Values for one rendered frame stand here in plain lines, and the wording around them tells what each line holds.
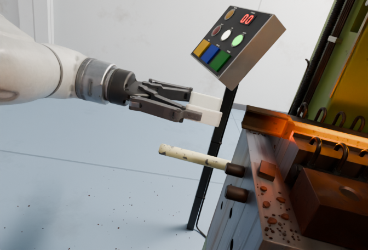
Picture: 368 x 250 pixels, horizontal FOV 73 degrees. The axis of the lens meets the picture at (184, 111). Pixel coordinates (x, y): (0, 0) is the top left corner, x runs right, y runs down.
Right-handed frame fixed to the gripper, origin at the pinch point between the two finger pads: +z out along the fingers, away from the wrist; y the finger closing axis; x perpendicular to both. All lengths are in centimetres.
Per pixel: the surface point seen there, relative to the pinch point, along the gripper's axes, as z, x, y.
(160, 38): -66, -29, -246
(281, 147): 17.4, -4.9, -1.0
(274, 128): 14.3, -0.7, -0.2
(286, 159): 17.4, -4.7, 3.9
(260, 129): 11.8, -1.5, -0.1
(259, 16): 11, 19, -48
